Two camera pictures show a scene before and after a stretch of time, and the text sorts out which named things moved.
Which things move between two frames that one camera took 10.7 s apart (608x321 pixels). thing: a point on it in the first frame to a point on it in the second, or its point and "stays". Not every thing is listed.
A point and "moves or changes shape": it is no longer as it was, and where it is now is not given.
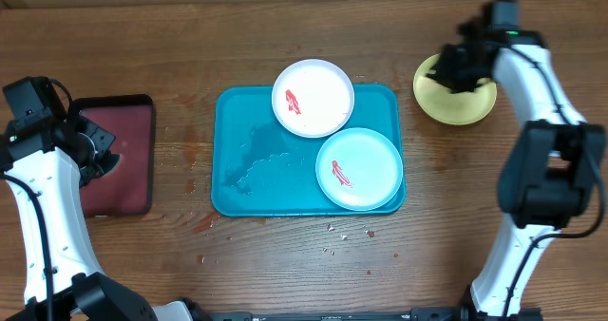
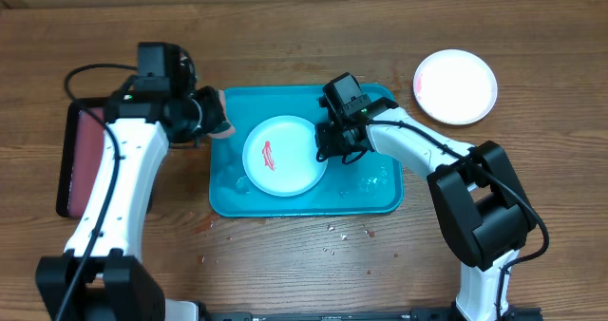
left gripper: (103, 139) to (214, 114)
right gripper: (440, 72) to (324, 134)
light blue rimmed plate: (359, 169) to (279, 157)
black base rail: (414, 314) stays
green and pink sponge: (109, 162) moves or changes shape
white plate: (313, 99) to (455, 86)
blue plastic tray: (261, 168) stays
